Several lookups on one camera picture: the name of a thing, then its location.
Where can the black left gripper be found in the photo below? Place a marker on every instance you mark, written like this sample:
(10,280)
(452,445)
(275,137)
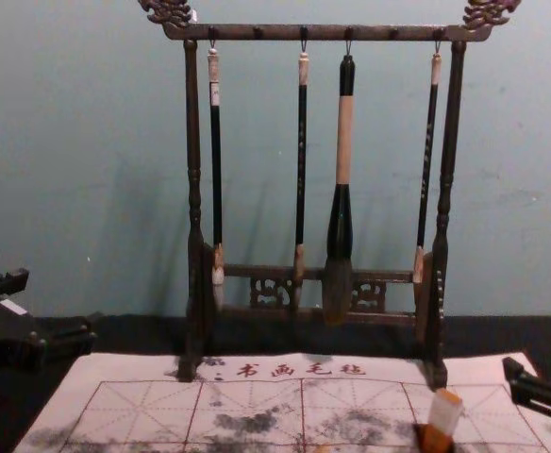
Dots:
(2,335)

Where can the thin black calligraphy brush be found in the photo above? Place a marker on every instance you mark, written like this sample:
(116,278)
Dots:
(301,165)
(427,165)

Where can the white felt mat, red grid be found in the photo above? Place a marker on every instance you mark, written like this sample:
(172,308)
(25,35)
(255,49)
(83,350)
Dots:
(129,406)

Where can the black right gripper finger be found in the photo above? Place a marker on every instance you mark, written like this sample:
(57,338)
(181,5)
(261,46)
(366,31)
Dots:
(539,403)
(537,377)

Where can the black table cloth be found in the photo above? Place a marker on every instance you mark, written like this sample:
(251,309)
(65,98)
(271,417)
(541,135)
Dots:
(129,335)

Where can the thin black brush, white label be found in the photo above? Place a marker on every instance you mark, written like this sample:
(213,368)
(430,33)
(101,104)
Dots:
(216,189)

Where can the thick black and tan brush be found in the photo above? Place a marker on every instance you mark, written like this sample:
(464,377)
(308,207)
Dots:
(344,141)

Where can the dark carved wooden brush rack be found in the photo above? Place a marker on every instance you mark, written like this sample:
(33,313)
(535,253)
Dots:
(193,198)

